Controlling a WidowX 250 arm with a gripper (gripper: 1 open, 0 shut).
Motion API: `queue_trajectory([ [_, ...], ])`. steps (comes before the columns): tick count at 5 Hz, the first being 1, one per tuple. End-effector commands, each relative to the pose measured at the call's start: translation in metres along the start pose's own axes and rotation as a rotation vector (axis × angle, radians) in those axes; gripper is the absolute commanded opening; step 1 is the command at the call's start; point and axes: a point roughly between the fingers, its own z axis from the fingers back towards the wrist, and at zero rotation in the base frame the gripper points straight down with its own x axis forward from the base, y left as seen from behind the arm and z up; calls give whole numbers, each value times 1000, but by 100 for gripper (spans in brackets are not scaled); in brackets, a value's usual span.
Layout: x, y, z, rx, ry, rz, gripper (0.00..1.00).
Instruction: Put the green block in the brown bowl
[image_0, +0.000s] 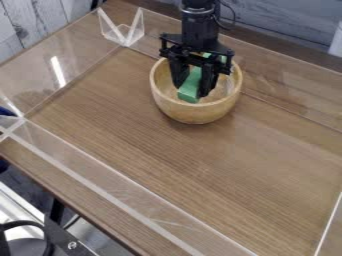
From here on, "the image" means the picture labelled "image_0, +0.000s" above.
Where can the black table leg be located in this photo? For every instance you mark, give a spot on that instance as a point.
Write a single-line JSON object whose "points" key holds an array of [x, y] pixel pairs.
{"points": [[57, 211]]}

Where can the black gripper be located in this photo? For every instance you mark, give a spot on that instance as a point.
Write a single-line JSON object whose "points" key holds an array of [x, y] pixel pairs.
{"points": [[214, 56]]}

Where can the clear acrylic tray wall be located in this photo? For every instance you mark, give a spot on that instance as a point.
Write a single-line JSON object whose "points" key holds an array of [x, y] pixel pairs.
{"points": [[245, 187]]}

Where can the grey metal bracket with screw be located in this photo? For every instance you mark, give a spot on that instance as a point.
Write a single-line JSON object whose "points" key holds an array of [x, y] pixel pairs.
{"points": [[63, 243]]}

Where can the green rectangular block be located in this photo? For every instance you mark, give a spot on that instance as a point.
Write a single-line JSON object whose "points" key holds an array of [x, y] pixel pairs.
{"points": [[188, 91]]}

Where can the brown wooden bowl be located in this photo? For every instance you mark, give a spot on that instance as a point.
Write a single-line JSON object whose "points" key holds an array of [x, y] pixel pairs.
{"points": [[212, 108]]}

